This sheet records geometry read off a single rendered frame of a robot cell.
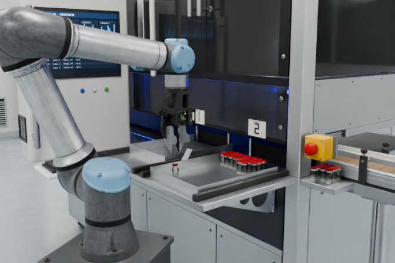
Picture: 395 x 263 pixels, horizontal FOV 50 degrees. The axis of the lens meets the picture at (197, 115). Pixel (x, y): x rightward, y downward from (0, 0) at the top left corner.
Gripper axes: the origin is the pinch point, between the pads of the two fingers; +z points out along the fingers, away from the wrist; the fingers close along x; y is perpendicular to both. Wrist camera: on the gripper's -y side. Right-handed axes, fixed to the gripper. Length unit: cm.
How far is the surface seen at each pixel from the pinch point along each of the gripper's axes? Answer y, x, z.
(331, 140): 36, 35, -4
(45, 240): -165, 9, 99
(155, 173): -2.4, -5.8, 8.2
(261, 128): 9.7, 31.5, -4.1
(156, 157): -19.6, 5.6, 8.5
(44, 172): -58, -23, 18
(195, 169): -2.8, 11.3, 10.2
